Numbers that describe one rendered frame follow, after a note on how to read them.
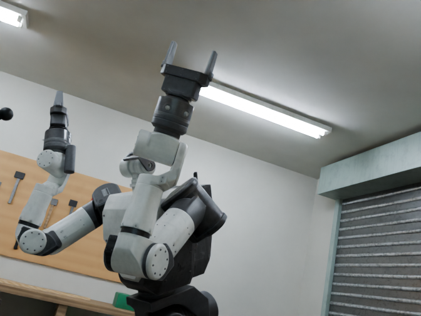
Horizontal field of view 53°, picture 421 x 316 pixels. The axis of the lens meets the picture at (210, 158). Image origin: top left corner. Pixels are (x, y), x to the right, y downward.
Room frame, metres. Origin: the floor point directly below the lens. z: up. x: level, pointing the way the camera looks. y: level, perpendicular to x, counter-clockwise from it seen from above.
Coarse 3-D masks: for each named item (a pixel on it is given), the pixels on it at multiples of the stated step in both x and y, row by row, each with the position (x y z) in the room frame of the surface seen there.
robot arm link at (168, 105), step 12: (168, 72) 0.91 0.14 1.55; (180, 72) 0.90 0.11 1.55; (192, 72) 0.89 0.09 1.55; (168, 84) 0.91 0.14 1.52; (180, 84) 0.90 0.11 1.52; (192, 84) 0.90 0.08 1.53; (204, 84) 0.90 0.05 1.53; (168, 96) 0.92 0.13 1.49; (180, 96) 0.91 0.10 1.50; (192, 96) 0.91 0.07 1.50; (156, 108) 0.93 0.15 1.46; (168, 108) 0.90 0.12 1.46; (180, 108) 0.91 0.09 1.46; (192, 108) 0.93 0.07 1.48
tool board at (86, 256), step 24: (0, 168) 3.90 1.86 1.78; (24, 168) 3.95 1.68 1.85; (0, 192) 3.92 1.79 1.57; (24, 192) 3.97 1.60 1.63; (72, 192) 4.08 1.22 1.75; (0, 216) 3.94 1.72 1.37; (48, 216) 4.03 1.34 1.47; (0, 240) 3.96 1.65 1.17; (96, 240) 4.18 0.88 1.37; (48, 264) 4.08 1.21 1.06; (72, 264) 4.14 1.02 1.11; (96, 264) 4.20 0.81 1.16
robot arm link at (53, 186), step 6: (66, 174) 1.44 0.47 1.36; (48, 180) 1.45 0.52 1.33; (54, 180) 1.45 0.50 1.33; (60, 180) 1.44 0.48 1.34; (66, 180) 1.45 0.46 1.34; (36, 186) 1.38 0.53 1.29; (42, 186) 1.38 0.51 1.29; (48, 186) 1.38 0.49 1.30; (54, 186) 1.43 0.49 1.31; (60, 186) 1.43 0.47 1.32; (48, 192) 1.39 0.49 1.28; (54, 192) 1.41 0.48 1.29; (60, 192) 1.44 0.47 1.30
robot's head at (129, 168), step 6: (120, 162) 1.30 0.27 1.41; (126, 162) 1.27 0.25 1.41; (132, 162) 1.26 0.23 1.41; (120, 168) 1.30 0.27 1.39; (126, 168) 1.27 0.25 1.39; (132, 168) 1.26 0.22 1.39; (126, 174) 1.30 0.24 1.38; (132, 174) 1.28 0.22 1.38; (138, 174) 1.28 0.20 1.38; (132, 180) 1.28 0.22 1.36
